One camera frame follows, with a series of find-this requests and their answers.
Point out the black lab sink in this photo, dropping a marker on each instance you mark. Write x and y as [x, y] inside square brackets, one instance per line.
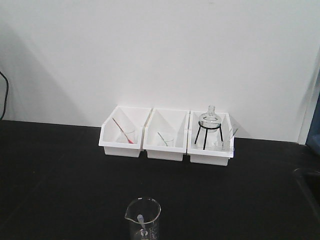
[308, 180]

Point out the middle white plastic bin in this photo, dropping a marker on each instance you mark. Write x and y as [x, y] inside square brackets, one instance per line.
[166, 134]

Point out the large glass beaker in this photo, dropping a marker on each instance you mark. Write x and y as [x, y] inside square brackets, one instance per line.
[143, 215]

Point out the white plastic bin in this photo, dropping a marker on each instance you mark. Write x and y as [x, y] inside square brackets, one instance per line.
[128, 117]
[166, 134]
[208, 156]

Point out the beaker in bin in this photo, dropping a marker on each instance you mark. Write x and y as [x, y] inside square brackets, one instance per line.
[132, 136]
[170, 140]

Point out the beaker in middle bin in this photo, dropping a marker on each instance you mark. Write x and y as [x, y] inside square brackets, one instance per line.
[170, 140]

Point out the black tripod stand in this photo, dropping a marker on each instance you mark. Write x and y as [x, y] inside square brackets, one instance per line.
[207, 135]

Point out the blue container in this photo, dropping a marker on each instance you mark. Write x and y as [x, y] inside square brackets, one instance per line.
[313, 137]

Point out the round-bottom glass flask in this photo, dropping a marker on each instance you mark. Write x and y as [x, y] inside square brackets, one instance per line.
[210, 120]

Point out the glass funnel in right bin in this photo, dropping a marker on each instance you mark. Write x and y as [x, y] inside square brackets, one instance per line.
[229, 142]

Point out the right white plastic bin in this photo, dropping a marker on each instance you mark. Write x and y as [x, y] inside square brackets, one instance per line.
[208, 156]

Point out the left white plastic bin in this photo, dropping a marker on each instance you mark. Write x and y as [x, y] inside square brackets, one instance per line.
[128, 117]

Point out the beaker in left bin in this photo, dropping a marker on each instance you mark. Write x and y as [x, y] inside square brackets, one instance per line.
[132, 136]

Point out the small glassware in right bin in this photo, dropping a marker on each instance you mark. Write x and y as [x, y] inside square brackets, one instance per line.
[219, 146]

